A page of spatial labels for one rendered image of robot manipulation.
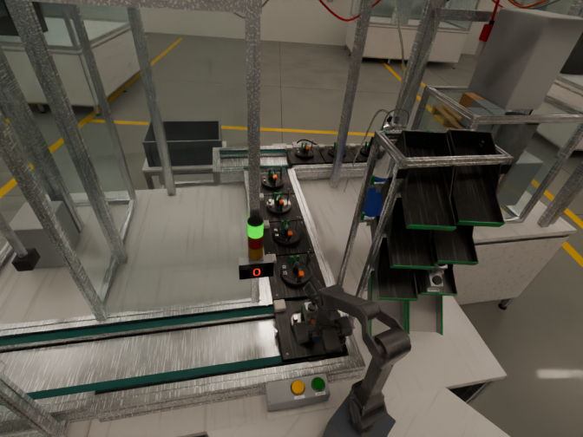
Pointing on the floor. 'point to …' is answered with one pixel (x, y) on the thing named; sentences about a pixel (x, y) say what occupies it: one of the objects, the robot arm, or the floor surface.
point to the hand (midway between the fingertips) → (320, 336)
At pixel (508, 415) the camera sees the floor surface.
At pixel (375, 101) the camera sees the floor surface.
